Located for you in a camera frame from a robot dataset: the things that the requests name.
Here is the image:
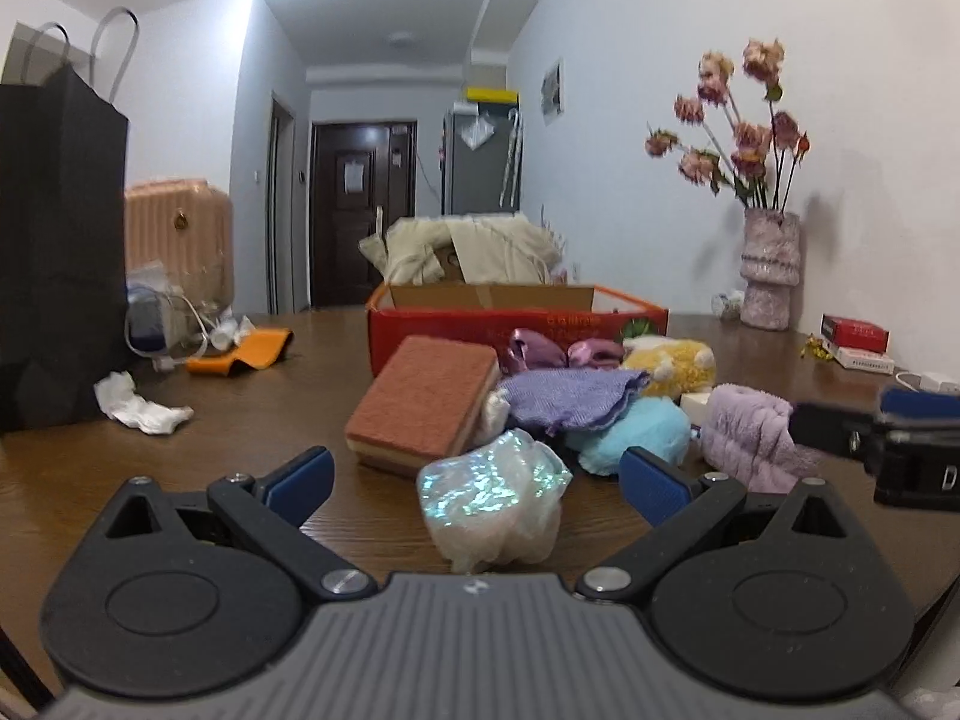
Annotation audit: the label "lilac fluffy towel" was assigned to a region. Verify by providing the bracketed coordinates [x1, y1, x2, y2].
[700, 383, 820, 494]

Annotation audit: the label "iridescent plastic bag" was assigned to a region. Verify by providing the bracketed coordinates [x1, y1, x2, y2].
[416, 429, 573, 574]

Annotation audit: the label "pink satin bow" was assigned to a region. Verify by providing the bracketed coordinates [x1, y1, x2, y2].
[501, 328, 625, 376]

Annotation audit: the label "pink suitcase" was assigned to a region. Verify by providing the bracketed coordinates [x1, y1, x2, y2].
[124, 179, 235, 310]

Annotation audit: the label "crumpled white tissue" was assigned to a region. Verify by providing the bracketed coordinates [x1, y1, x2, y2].
[93, 372, 194, 436]

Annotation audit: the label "clear plastic bag clutter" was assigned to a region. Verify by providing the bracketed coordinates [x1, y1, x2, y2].
[124, 260, 256, 372]

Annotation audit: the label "wall picture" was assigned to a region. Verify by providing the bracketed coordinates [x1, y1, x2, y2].
[540, 60, 565, 124]

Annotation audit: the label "yellow box on fridge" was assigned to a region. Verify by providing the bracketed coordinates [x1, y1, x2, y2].
[464, 86, 519, 106]

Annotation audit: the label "yellow white plush toy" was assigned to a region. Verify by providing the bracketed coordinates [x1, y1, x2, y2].
[622, 337, 716, 401]

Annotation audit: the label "grey refrigerator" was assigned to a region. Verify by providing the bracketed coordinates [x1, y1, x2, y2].
[441, 101, 524, 216]

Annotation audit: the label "beige jacket on chair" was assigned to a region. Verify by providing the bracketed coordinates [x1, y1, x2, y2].
[358, 213, 563, 286]

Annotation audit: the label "white small box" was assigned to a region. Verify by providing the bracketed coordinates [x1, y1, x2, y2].
[833, 346, 896, 376]

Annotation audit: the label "dark brown door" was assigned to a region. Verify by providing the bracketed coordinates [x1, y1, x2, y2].
[309, 121, 416, 309]

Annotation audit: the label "purple knitted cloth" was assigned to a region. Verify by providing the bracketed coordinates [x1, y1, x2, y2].
[503, 367, 649, 434]

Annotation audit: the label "pink textured vase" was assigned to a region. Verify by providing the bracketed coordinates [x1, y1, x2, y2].
[740, 208, 802, 332]

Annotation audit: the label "white charger and cable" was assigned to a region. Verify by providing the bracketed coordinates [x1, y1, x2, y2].
[893, 367, 960, 397]

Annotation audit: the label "red orange cardboard box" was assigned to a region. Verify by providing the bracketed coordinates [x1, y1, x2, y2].
[366, 283, 669, 374]

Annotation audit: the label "black paper bag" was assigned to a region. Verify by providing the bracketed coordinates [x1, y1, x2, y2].
[0, 5, 142, 436]

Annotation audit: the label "light blue plush ball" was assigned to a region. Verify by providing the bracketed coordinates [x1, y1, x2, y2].
[565, 397, 692, 476]

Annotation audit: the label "orange cloth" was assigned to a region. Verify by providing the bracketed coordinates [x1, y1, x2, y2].
[185, 328, 295, 377]

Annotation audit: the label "dried pink flowers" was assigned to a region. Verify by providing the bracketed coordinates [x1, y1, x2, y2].
[643, 37, 812, 215]

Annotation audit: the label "red cigarette box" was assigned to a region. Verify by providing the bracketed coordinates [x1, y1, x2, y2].
[820, 314, 890, 355]

